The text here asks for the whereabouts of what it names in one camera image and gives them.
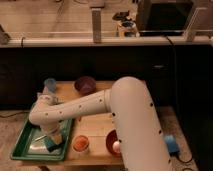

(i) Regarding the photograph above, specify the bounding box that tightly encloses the teal sponge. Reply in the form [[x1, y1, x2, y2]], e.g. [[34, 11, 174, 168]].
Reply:
[[44, 137, 58, 152]]

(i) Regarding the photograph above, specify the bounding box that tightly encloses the green plastic tray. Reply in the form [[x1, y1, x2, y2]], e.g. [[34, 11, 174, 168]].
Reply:
[[10, 119, 73, 162]]

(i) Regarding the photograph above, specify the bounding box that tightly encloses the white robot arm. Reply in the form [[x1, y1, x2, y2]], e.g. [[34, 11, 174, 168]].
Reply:
[[29, 77, 173, 171]]

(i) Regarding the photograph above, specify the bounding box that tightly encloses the silver spoon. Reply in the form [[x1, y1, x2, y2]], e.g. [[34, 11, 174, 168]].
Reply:
[[34, 135, 46, 141]]

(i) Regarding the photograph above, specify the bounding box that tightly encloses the orange bowl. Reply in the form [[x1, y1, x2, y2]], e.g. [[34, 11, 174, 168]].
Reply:
[[106, 130, 121, 156]]

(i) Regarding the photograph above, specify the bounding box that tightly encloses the white egg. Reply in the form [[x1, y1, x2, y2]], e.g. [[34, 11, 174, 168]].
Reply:
[[112, 141, 121, 154]]

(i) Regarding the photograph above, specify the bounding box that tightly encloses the purple bowl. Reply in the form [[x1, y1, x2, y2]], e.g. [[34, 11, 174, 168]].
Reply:
[[74, 76, 96, 95]]

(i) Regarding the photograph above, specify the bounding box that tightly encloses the blue tape roll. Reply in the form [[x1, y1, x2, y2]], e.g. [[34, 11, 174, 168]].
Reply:
[[164, 135, 180, 155]]

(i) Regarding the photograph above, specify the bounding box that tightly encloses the black monitor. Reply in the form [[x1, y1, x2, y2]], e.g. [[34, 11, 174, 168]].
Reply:
[[136, 0, 193, 31]]

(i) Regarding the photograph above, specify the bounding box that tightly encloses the metal frame post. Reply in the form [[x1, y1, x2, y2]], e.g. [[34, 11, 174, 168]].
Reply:
[[92, 8, 101, 43]]

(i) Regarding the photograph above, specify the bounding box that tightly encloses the black cable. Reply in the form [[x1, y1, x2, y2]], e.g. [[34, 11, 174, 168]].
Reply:
[[163, 34, 178, 68]]

